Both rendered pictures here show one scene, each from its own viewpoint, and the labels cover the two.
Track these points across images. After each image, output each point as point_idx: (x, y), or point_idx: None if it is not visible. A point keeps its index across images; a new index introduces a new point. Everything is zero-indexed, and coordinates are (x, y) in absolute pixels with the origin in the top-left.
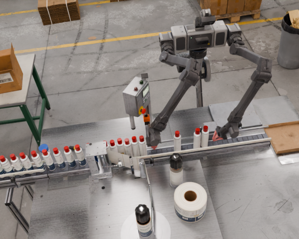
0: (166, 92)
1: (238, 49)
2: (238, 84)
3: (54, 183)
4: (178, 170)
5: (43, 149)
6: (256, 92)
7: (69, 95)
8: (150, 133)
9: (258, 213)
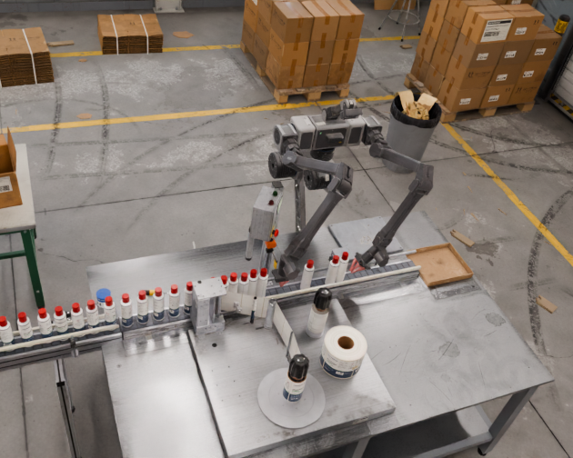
0: (230, 207)
1: (383, 150)
2: None
3: (133, 346)
4: (325, 310)
5: (124, 293)
6: (363, 207)
7: (65, 214)
8: (286, 263)
9: (421, 360)
